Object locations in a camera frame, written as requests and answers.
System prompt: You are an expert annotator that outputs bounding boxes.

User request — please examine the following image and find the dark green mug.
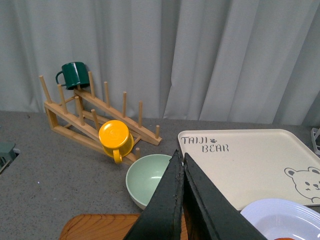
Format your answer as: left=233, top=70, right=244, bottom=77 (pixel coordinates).
left=55, top=61, right=90, bottom=90

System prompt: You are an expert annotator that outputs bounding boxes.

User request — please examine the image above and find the yellow mug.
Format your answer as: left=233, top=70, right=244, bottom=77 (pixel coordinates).
left=98, top=120, right=134, bottom=164

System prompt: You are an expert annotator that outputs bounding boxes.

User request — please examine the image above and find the white ridged deep plate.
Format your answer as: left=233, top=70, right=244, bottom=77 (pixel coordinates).
left=240, top=198, right=320, bottom=240

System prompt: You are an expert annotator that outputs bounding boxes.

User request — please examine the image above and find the light green bowl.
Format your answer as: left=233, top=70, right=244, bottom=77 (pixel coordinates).
left=125, top=150, right=184, bottom=214

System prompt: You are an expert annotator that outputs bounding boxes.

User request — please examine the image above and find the orange mandarin fruit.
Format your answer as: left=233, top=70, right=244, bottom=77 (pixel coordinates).
left=274, top=237, right=295, bottom=240

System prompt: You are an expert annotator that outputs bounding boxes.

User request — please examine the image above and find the beige bear serving tray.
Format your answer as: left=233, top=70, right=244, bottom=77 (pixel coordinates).
left=178, top=129, right=320, bottom=210

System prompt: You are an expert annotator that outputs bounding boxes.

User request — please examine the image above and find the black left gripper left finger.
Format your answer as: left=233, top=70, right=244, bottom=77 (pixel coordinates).
left=124, top=150, right=184, bottom=240

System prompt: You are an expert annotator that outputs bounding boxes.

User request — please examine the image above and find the wooden cutting board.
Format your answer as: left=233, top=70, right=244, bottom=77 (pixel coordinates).
left=58, top=213, right=187, bottom=240

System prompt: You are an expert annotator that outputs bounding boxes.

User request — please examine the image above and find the clear acrylic cup rack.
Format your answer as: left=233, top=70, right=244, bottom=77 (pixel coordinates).
left=310, top=128, right=320, bottom=156

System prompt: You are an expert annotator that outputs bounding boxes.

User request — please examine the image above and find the wooden dish drying rack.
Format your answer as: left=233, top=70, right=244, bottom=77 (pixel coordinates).
left=39, top=73, right=162, bottom=165

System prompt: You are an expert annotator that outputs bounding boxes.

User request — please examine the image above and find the grey curtain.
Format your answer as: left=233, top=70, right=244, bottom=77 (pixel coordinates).
left=0, top=0, right=320, bottom=126

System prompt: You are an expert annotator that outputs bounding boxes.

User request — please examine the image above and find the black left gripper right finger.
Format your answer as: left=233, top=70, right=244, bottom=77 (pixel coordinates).
left=183, top=153, right=266, bottom=240

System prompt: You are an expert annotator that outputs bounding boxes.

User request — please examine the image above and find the green plastic basket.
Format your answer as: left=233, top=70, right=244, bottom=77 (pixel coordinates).
left=0, top=142, right=21, bottom=173

